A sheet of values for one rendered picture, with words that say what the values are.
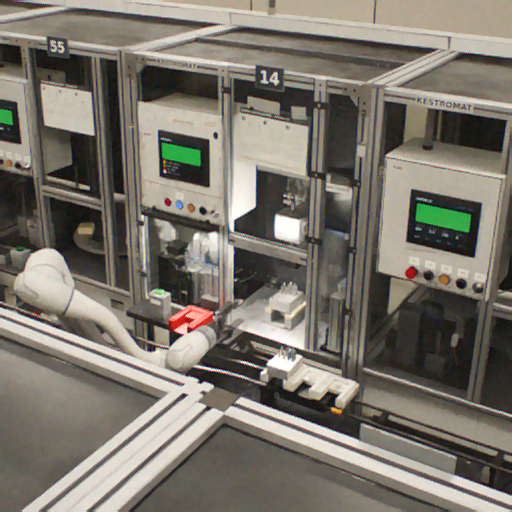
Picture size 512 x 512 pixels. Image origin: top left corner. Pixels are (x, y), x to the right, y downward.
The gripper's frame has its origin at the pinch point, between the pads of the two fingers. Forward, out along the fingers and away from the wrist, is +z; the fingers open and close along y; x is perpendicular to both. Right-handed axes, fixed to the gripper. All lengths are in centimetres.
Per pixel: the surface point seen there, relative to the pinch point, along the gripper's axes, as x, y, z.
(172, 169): 44, 45, 18
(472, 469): -95, -44, 14
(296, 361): -21.9, -19.7, 9.1
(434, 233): -69, 44, 18
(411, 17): 85, 58, 379
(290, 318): -6.1, -15.8, 32.0
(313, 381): -30.1, -25.9, 8.6
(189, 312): 34.3, -17.1, 14.8
